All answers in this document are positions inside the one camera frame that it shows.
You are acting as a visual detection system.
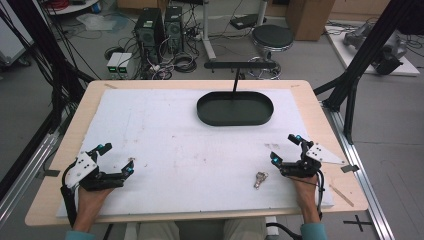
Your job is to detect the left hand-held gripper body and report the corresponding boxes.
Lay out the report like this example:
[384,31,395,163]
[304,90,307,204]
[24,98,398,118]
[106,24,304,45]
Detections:
[64,150,128,193]

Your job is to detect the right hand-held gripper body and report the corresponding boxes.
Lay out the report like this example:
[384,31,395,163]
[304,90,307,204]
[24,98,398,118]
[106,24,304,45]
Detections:
[279,139,348,179]

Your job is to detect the person's left hand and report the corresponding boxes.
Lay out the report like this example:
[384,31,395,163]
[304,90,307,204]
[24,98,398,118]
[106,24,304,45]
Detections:
[72,185,115,232]

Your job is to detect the person's right hand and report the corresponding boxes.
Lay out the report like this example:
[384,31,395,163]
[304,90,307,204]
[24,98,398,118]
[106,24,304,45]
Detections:
[289,175,322,224]

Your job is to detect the silver bunch of keys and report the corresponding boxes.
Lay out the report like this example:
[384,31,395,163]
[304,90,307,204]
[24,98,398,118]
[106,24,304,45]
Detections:
[253,171,270,191]

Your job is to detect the grey tape piece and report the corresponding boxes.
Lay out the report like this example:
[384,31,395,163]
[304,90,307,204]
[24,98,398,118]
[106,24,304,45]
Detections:
[340,163,361,174]

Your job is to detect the thin wooden stick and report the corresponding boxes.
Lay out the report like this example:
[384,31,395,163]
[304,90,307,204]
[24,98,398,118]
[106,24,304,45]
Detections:
[329,184,355,208]

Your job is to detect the white foam sheet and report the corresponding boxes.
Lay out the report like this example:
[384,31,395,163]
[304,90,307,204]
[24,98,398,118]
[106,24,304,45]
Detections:
[55,87,335,220]

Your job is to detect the black key rack with tray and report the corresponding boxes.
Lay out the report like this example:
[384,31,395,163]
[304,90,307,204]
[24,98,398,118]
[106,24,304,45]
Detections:
[195,60,278,127]

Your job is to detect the white power strip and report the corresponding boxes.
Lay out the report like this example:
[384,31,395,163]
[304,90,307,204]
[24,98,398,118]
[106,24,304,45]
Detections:
[264,215,280,238]

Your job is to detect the white power supply box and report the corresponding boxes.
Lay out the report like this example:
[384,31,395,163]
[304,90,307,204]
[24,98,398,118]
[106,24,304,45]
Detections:
[117,52,135,80]
[106,52,123,80]

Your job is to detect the white platform board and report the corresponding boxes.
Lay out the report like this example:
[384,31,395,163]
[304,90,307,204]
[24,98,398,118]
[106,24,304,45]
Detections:
[324,24,421,77]

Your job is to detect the round black stool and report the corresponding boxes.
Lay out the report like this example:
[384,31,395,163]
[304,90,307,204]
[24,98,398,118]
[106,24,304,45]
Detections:
[247,24,295,80]

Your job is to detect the wooden cabinet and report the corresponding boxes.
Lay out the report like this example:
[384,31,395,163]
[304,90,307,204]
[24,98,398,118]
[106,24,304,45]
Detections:
[285,0,336,42]

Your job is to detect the large black computer tower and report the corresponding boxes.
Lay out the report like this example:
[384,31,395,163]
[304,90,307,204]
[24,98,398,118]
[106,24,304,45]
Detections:
[134,7,166,65]

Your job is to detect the grey machine on platform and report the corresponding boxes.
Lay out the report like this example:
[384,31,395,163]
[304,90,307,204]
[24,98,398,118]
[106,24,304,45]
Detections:
[342,22,408,76]

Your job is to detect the clear plastic sheet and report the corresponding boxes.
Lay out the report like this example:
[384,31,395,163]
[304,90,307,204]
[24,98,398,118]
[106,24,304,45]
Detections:
[75,12,118,33]

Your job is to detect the black flat device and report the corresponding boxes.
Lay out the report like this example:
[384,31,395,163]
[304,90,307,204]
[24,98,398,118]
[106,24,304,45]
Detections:
[229,13,268,31]

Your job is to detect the white desk leg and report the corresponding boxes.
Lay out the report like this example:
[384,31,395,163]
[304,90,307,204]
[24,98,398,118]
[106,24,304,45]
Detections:
[200,0,218,62]

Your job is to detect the slim black computer tower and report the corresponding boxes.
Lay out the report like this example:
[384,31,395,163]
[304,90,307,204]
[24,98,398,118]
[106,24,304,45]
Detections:
[164,5,185,55]

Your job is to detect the round white table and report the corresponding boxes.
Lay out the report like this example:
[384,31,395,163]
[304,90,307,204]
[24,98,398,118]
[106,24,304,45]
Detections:
[45,0,102,16]

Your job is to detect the white panel on stand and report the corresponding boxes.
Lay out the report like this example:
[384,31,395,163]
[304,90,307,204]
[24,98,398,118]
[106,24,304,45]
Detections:
[0,0,35,67]

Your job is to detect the right hand-held gripper cable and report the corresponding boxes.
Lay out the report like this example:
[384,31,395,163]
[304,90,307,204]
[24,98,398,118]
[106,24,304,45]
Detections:
[314,169,326,222]

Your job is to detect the hand-held gripper cable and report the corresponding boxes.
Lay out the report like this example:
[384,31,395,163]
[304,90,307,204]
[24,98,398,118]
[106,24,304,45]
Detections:
[59,162,80,228]
[314,169,326,222]

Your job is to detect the left hand-held gripper cable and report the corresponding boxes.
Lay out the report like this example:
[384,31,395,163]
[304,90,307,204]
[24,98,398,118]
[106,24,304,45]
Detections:
[59,162,80,228]

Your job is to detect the aluminium rail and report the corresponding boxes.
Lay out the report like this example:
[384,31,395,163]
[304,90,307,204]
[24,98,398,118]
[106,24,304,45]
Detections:
[0,132,62,231]
[321,100,397,240]

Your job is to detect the black cable under table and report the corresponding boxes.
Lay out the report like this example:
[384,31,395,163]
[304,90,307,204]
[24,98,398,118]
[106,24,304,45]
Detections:
[265,221,303,240]

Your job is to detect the black metal frame stand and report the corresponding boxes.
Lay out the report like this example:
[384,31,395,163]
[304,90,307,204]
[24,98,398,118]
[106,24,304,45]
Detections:
[313,0,424,145]

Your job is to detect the black metal stand with cables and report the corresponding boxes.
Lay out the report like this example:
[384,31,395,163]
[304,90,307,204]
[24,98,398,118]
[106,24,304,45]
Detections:
[0,0,96,135]

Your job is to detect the coiled black and white cables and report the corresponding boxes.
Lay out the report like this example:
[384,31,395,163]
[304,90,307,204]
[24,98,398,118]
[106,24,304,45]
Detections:
[151,51,199,80]

